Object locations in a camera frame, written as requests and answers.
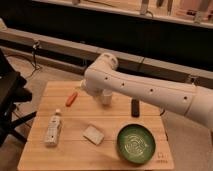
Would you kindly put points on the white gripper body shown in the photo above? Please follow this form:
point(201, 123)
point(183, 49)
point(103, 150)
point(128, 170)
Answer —
point(90, 89)

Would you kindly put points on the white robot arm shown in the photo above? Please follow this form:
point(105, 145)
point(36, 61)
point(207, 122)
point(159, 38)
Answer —
point(189, 100)

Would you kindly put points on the white sponge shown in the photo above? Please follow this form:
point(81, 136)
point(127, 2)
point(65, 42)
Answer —
point(93, 134)

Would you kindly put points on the translucent plastic cup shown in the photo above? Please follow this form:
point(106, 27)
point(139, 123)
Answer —
point(106, 97)

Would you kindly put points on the wooden folding table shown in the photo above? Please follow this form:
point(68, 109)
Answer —
point(74, 152)

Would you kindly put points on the clear plastic bottle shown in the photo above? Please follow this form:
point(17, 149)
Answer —
point(53, 130)

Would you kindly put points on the black equipment stand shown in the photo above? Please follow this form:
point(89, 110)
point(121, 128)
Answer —
point(12, 90)

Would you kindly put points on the green bowl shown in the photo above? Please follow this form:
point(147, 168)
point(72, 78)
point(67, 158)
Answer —
point(135, 144)

